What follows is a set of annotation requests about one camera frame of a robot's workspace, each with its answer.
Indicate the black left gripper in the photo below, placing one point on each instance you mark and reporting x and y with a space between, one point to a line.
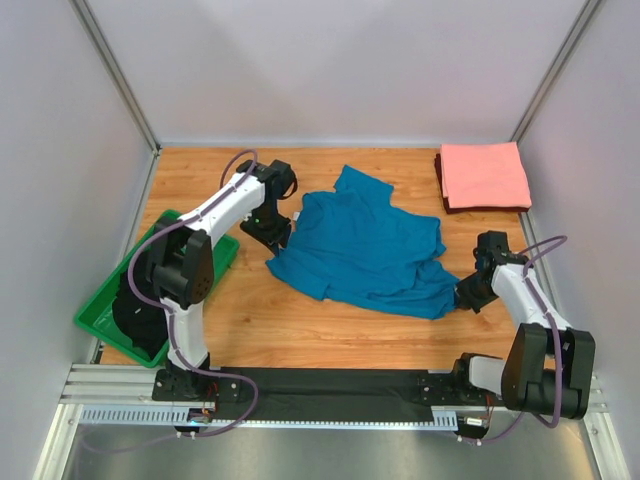
267 231

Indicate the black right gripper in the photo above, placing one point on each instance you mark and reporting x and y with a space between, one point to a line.
470 292

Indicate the blue t shirt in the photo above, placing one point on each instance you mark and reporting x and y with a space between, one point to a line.
352 245

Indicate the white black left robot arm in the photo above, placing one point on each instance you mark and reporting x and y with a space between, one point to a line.
173 269

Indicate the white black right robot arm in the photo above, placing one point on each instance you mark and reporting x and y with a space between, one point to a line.
549 367

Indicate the black t shirts in tray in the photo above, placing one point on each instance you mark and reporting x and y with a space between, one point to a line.
144 325

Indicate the folded pink t shirt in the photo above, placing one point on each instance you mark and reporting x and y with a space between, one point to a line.
484 175

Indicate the black front mounting strip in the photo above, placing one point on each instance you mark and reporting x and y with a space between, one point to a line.
284 401

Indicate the green plastic tray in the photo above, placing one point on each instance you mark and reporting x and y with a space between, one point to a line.
96 318

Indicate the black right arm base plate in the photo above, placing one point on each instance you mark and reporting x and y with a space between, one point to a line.
449 389

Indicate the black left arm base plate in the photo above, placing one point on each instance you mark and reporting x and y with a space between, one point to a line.
183 386

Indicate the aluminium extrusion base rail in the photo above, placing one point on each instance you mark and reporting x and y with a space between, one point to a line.
128 384

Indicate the aluminium frame post left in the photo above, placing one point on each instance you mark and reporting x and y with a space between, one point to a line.
96 35

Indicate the aluminium frame post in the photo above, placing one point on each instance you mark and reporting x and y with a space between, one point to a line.
96 35
560 61

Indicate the aluminium frame post right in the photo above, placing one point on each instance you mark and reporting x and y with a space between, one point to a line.
560 61

